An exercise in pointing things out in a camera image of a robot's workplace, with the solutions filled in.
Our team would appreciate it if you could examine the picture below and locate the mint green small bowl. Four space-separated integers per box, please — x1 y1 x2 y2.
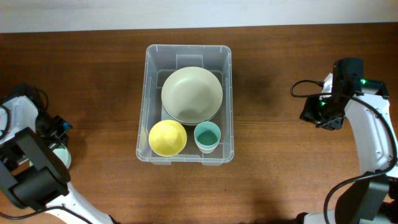
50 143 72 169

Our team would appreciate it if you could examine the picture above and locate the yellow small bowl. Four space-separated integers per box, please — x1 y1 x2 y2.
149 119 187 157

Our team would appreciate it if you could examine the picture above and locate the mint green cup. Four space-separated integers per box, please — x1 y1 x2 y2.
194 121 221 148

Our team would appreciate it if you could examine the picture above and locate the cream cup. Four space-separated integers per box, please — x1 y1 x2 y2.
198 146 216 154

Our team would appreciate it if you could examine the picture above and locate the cream plate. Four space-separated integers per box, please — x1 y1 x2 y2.
161 67 223 123
169 110 221 126

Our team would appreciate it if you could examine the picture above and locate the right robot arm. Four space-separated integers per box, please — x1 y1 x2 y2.
295 58 397 223

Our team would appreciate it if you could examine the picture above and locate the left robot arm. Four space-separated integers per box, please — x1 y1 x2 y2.
1 84 116 223

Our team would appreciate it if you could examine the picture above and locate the clear plastic storage container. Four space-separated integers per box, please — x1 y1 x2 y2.
136 44 234 166

